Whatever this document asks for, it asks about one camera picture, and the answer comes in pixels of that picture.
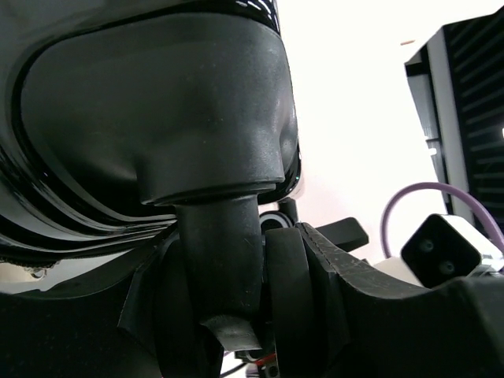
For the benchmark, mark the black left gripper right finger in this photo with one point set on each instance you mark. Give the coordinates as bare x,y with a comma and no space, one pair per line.
375,325

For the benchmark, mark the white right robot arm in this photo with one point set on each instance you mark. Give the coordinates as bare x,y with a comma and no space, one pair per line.
456,80

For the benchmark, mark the black suitcase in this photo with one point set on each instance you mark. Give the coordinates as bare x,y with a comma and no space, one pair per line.
123,121

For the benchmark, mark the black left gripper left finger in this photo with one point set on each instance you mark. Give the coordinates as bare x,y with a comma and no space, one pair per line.
95,325

